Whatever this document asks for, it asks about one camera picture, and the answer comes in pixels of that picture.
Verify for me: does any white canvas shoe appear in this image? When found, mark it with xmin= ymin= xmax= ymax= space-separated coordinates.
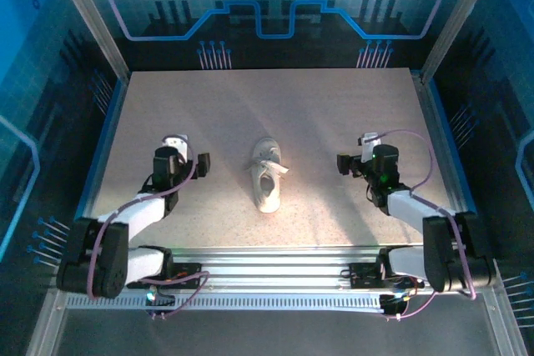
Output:
xmin=251 ymin=137 xmax=283 ymax=213

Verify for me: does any blue table edge strip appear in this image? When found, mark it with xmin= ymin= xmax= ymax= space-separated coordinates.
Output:
xmin=427 ymin=79 xmax=494 ymax=260
xmin=61 ymin=78 xmax=128 ymax=260

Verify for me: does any black connector box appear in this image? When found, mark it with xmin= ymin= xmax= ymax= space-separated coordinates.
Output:
xmin=380 ymin=292 xmax=411 ymax=320
xmin=144 ymin=288 xmax=177 ymax=319

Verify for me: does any grey flat panel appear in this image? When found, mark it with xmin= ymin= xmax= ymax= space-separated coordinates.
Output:
xmin=53 ymin=309 xmax=501 ymax=356

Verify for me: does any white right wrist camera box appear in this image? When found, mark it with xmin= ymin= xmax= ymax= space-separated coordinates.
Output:
xmin=357 ymin=132 xmax=379 ymax=162

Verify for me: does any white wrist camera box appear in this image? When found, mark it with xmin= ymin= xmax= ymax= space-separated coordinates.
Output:
xmin=161 ymin=133 xmax=190 ymax=163
xmin=357 ymin=132 xmax=379 ymax=162

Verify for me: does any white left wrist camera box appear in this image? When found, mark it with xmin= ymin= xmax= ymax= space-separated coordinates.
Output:
xmin=161 ymin=133 xmax=190 ymax=163

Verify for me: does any aluminium side rail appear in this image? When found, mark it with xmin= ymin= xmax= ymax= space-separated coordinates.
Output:
xmin=411 ymin=72 xmax=479 ymax=257

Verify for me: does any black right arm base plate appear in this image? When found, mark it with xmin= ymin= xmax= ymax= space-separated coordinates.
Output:
xmin=349 ymin=262 xmax=426 ymax=290

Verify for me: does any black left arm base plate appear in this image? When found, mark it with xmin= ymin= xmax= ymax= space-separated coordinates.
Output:
xmin=136 ymin=262 xmax=204 ymax=290

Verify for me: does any aluminium mounting rail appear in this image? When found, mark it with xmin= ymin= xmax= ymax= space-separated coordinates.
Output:
xmin=49 ymin=245 xmax=504 ymax=297

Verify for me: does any slotted grey cable duct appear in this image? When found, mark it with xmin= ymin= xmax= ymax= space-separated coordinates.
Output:
xmin=65 ymin=293 xmax=389 ymax=312

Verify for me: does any aluminium corner post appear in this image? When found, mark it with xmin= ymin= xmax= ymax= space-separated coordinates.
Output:
xmin=44 ymin=0 xmax=131 ymax=83
xmin=419 ymin=0 xmax=504 ymax=83

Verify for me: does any aluminium outer frame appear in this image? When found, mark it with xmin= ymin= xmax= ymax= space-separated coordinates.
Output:
xmin=24 ymin=284 xmax=529 ymax=356

